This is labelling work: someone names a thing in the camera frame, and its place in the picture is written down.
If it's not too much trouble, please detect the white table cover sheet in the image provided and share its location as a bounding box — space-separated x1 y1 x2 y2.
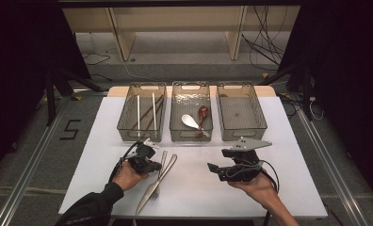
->
57 95 329 219

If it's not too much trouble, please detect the brown wooden chopstick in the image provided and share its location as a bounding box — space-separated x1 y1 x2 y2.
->
130 94 164 130
142 99 165 132

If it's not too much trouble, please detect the black curtain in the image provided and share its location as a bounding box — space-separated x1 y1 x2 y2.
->
0 0 92 178
277 0 373 210

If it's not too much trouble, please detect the metal table knife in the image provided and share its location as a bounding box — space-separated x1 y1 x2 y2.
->
136 153 178 216

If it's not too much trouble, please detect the white floor cable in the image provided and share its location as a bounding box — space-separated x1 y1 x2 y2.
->
105 46 152 82

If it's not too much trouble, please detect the grey transparent plastic bin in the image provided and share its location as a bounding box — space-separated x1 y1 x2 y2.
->
116 82 168 143
216 82 268 142
169 81 214 143

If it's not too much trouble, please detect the metal fork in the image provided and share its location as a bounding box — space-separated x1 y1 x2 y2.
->
149 150 170 202

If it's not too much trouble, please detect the black floor cable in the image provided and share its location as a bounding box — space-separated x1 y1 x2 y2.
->
81 52 112 67

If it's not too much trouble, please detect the beige wooden furniture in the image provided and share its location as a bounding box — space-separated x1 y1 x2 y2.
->
61 6 301 62

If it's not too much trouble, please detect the red-brown spoon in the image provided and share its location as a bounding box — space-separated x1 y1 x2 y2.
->
196 105 210 138

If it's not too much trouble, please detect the person's left hand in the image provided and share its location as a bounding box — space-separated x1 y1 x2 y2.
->
112 160 151 192

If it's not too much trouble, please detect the black tripod stand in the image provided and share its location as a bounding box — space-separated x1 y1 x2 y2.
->
44 66 105 127

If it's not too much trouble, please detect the white looped cable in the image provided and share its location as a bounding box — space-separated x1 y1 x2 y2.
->
308 96 326 121

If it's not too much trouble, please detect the right hand-held gripper cable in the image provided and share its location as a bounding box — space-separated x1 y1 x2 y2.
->
224 159 281 226

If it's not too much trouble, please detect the white ceramic spoon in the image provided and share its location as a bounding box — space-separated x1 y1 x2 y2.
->
180 113 212 138

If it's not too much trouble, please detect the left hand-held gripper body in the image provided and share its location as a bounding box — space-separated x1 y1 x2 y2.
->
126 137 161 174

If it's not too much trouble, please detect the person's right hand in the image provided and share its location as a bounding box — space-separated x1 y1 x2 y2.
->
228 171 282 210

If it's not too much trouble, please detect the aluminium floor rail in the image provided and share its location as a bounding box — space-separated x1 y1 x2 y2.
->
295 107 369 226
0 93 73 226

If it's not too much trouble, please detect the bundle of black cables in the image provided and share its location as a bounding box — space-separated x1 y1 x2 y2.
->
240 6 290 72

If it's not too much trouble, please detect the black metal stand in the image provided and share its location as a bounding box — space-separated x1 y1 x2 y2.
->
259 61 316 122

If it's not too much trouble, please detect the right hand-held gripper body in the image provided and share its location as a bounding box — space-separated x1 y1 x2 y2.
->
219 137 273 184

